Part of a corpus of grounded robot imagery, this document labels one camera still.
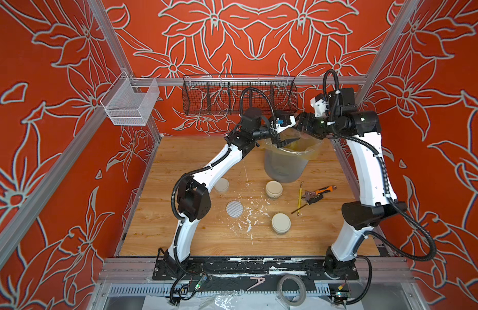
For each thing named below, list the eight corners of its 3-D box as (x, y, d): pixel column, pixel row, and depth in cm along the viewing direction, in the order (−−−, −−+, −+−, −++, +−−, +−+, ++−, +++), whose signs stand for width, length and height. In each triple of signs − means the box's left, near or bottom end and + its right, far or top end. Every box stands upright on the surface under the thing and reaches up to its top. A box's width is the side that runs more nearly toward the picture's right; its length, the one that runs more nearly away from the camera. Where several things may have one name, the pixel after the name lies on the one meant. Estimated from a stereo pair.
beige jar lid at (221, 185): (213, 187, 99) (212, 185, 97) (222, 178, 103) (222, 176, 101) (222, 194, 96) (222, 192, 95) (231, 184, 100) (231, 182, 98)
